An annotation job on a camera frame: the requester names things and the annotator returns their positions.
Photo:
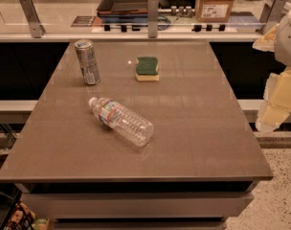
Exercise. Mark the colourful snack bag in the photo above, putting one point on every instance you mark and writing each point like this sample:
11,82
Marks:
23,218

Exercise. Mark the middle metal railing bracket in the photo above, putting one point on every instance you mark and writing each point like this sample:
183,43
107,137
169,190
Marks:
152,18

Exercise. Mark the brown cardboard box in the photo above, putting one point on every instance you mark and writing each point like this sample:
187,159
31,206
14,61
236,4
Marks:
213,10

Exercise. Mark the clear plastic water bottle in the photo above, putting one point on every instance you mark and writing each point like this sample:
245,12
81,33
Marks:
126,122

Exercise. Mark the green and yellow sponge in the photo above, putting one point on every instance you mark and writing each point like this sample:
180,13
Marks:
147,69

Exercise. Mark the open dark tray box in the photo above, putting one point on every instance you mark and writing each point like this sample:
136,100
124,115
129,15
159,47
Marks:
115,7

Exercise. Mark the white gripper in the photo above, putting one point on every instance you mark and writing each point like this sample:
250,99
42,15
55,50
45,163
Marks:
287,43

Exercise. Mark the left metal railing bracket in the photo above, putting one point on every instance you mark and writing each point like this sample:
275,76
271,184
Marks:
36,28

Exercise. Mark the grey table drawer base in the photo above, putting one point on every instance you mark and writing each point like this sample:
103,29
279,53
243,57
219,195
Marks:
139,211

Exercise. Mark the right metal railing bracket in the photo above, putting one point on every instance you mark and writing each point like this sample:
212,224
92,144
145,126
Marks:
271,14

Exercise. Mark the metal railing bracket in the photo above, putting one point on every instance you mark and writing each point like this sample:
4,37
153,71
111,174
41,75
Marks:
152,18
271,14
36,28

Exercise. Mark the silver drink can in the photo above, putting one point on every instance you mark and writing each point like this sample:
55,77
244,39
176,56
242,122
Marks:
87,61

